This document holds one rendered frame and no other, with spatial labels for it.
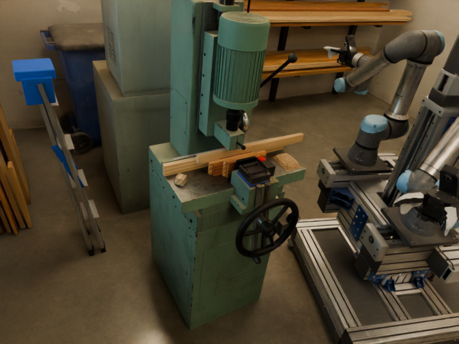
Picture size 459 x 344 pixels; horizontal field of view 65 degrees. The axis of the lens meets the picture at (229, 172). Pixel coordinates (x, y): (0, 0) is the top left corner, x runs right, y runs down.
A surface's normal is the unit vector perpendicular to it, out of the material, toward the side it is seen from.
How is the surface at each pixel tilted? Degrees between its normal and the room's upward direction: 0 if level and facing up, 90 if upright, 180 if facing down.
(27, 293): 0
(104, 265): 0
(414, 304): 0
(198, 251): 90
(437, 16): 90
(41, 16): 90
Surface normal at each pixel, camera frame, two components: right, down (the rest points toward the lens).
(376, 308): 0.11, -0.81
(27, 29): 0.44, 0.55
